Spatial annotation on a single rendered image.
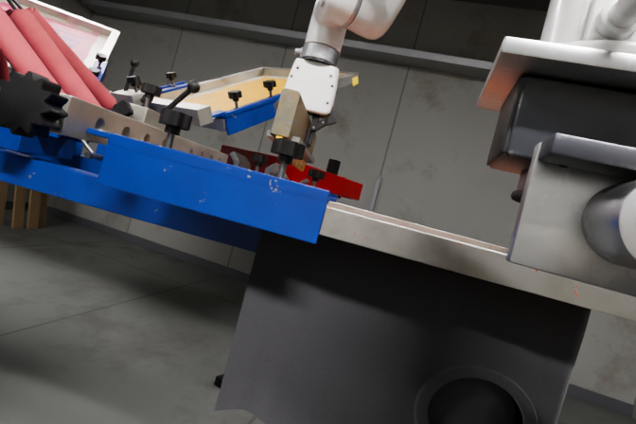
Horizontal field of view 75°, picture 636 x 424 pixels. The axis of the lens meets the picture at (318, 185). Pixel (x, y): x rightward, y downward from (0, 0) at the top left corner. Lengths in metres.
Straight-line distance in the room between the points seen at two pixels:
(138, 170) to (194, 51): 4.10
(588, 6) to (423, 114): 3.44
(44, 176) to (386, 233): 0.71
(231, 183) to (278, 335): 0.24
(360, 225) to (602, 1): 0.33
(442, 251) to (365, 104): 3.35
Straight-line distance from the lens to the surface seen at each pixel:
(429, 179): 3.69
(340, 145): 3.81
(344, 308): 0.62
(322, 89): 0.82
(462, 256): 0.55
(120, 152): 0.60
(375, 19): 0.82
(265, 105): 1.40
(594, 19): 0.35
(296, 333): 0.64
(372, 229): 0.53
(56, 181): 0.98
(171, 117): 0.58
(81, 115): 0.62
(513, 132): 0.33
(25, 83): 0.58
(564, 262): 0.26
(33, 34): 1.16
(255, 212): 0.53
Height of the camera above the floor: 1.01
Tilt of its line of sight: 1 degrees up
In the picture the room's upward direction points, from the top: 15 degrees clockwise
